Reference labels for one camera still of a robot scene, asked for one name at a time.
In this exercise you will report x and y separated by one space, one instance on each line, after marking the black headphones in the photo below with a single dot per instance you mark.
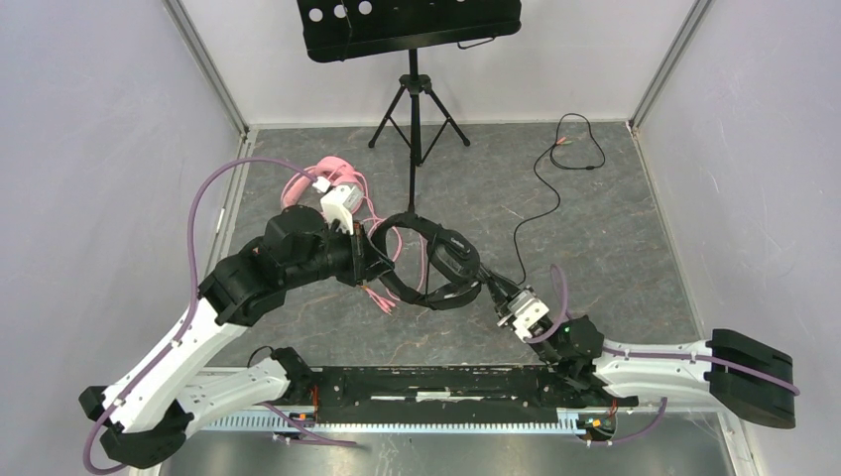
447 251

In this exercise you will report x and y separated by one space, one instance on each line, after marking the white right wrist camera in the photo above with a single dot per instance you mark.
525 312

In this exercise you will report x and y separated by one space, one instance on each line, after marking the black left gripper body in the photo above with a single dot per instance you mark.
358 273

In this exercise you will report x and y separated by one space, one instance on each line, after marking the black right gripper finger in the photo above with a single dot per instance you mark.
512 288
498 294

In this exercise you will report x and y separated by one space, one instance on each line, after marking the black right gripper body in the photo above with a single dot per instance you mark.
505 318

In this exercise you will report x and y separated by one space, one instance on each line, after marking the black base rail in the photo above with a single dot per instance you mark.
444 394

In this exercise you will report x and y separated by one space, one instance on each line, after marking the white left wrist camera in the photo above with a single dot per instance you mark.
339 202

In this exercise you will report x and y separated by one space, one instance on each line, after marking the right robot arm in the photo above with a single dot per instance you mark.
751 379

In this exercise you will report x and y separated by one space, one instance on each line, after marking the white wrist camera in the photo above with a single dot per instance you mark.
525 312
339 202

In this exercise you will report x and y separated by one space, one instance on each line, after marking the black music stand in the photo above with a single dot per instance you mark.
344 30

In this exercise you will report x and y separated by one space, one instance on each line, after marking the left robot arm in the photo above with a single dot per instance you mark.
146 417

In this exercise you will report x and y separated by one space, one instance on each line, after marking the pink headphones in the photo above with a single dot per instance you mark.
329 171

